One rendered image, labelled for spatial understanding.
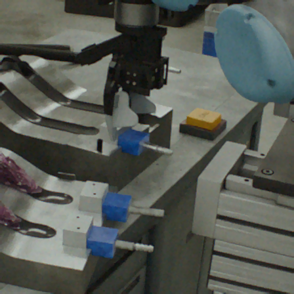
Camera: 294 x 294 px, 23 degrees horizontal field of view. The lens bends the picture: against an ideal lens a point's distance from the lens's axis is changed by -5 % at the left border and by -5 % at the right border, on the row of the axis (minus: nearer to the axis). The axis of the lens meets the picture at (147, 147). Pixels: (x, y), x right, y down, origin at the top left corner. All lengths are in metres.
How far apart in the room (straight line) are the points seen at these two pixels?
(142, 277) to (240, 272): 0.55
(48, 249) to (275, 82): 0.45
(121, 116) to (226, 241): 0.35
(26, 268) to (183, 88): 0.91
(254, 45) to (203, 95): 1.02
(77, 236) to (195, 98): 0.80
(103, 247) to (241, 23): 0.43
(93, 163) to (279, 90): 0.55
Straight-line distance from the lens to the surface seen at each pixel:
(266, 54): 0.80
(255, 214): 1.01
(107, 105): 1.28
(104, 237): 1.09
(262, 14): 0.82
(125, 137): 1.31
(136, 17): 1.22
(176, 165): 1.47
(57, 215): 1.17
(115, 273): 1.44
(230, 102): 1.80
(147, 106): 1.33
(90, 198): 1.17
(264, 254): 1.04
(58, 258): 1.07
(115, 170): 1.32
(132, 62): 1.25
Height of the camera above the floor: 1.45
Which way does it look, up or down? 25 degrees down
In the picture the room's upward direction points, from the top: 4 degrees clockwise
